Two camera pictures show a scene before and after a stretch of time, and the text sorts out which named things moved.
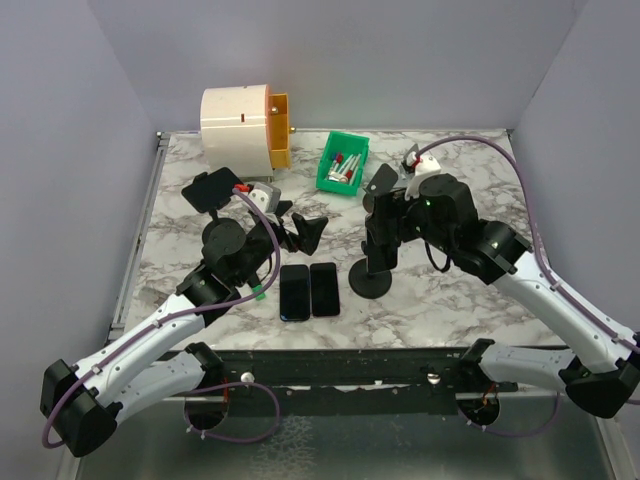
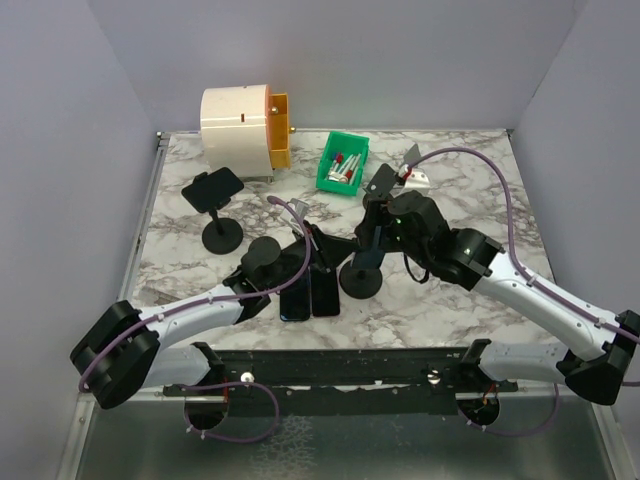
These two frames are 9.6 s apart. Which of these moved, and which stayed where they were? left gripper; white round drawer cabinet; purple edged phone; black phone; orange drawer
Moved: left gripper
Stayed: white round drawer cabinet; orange drawer; purple edged phone; black phone
